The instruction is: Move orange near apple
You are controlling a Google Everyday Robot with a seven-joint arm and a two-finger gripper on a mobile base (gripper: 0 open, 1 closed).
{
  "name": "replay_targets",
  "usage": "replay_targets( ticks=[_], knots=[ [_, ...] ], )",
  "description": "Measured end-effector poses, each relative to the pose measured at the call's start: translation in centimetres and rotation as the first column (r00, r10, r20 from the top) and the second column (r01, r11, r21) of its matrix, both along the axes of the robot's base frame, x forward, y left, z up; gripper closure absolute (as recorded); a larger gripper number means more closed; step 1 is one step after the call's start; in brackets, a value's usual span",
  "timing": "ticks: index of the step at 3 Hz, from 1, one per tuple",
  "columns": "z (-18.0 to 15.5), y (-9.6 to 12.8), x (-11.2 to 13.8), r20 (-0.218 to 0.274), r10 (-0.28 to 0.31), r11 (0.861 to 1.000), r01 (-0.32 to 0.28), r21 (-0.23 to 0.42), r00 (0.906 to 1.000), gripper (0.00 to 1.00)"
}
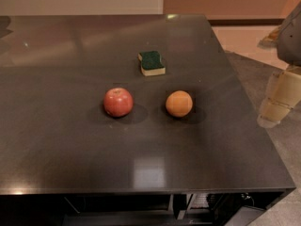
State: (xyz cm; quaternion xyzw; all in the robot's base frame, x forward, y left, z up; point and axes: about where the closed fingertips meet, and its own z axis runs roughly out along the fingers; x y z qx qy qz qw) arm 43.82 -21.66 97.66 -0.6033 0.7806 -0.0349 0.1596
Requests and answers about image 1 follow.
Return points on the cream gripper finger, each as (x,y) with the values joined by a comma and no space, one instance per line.
(283,93)

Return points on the orange fruit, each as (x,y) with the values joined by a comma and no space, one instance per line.
(179,103)

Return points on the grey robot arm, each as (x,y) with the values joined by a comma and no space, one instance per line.
(289,38)

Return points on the red apple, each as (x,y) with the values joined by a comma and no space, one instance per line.
(118,102)

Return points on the green and yellow sponge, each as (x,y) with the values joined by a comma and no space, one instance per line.
(151,63)

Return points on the dark table frame underside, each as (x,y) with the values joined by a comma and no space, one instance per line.
(195,209)

